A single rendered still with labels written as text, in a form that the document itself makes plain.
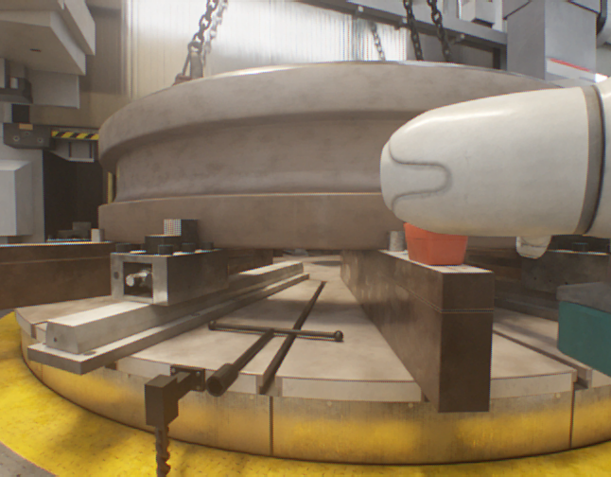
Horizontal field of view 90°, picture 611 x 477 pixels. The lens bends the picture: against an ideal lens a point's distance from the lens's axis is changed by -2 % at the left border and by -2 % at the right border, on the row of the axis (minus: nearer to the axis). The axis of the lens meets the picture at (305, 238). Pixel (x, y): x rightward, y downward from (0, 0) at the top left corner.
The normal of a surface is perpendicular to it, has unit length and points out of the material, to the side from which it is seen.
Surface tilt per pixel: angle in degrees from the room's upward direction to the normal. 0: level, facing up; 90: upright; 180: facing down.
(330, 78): 90
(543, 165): 99
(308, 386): 90
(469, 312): 90
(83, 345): 90
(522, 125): 69
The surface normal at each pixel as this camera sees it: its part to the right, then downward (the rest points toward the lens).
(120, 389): -0.36, 0.04
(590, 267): -0.92, 0.02
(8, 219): 0.33, 0.04
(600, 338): -1.00, 0.00
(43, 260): 0.71, 0.03
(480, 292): 0.01, 0.04
